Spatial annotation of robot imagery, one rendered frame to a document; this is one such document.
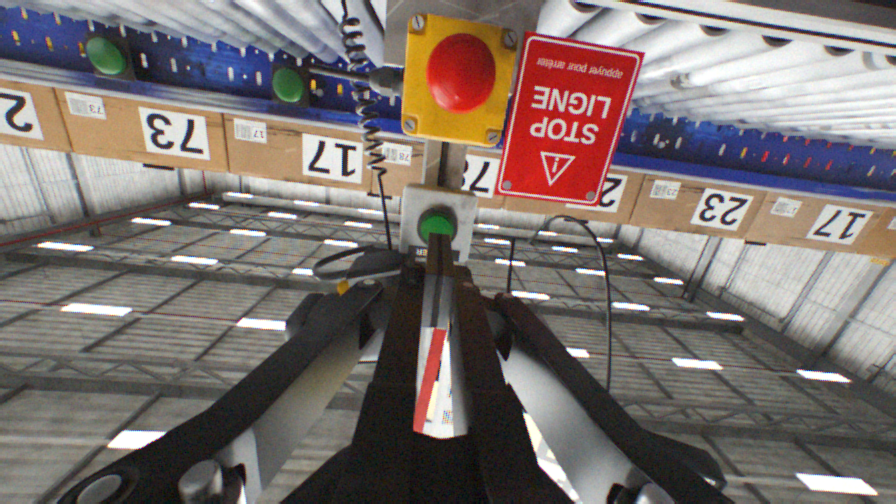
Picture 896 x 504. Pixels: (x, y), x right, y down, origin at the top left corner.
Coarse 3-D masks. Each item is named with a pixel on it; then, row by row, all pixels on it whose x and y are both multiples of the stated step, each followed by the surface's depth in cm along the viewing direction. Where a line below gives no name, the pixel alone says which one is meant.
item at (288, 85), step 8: (280, 72) 70; (288, 72) 70; (296, 72) 71; (280, 80) 71; (288, 80) 71; (296, 80) 71; (280, 88) 71; (288, 88) 71; (296, 88) 71; (304, 88) 72; (280, 96) 72; (288, 96) 72; (296, 96) 72
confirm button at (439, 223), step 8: (432, 216) 26; (440, 216) 26; (424, 224) 27; (432, 224) 27; (440, 224) 27; (448, 224) 27; (424, 232) 27; (432, 232) 27; (440, 232) 27; (448, 232) 27
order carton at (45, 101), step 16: (0, 80) 76; (32, 96) 77; (48, 96) 77; (48, 112) 78; (48, 128) 79; (64, 128) 80; (16, 144) 80; (32, 144) 81; (48, 144) 81; (64, 144) 81
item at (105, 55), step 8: (96, 40) 67; (104, 40) 67; (88, 48) 67; (96, 48) 67; (104, 48) 67; (112, 48) 68; (88, 56) 68; (96, 56) 68; (104, 56) 68; (112, 56) 68; (120, 56) 68; (96, 64) 68; (104, 64) 68; (112, 64) 68; (120, 64) 69; (104, 72) 69; (112, 72) 69; (120, 72) 70
